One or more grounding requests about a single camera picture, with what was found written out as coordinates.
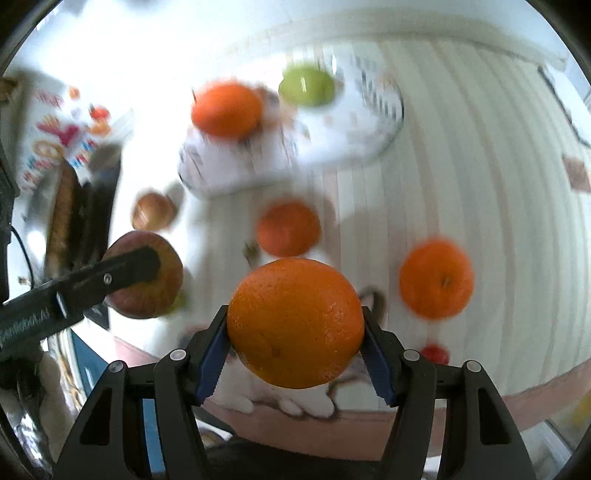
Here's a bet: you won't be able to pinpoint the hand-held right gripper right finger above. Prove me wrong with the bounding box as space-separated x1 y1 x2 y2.
360 305 539 480

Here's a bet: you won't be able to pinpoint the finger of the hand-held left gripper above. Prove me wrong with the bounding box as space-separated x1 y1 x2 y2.
58 247 161 320

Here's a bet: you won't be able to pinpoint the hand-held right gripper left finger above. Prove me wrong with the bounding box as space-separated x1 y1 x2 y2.
53 305 232 480

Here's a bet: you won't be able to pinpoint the red apple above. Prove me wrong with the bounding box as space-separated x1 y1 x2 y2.
102 231 185 320

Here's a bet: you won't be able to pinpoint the red cherry tomato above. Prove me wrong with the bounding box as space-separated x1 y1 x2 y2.
419 344 451 365

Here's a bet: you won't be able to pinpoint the striped yellow-red apple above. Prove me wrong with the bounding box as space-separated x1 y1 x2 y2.
131 191 178 232

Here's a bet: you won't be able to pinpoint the large orange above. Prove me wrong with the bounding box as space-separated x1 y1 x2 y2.
226 257 365 389

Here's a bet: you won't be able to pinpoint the orange mandarin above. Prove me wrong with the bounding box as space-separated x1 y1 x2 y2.
398 239 475 320
255 200 322 259

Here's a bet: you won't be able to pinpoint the white oval plate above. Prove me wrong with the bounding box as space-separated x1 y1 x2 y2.
178 51 406 200

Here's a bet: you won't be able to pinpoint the steel wok pan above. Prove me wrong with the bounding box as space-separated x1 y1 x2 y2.
44 143 123 278

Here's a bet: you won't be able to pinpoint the striped cat print mat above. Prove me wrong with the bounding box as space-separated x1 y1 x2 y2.
111 39 591 450

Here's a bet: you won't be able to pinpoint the green apple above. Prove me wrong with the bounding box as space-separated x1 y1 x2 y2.
278 66 335 108

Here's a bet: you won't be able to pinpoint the brown mat label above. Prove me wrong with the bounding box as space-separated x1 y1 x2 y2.
562 156 591 192

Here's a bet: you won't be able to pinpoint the colourful wall stickers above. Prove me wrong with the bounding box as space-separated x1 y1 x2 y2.
21 85 114 185

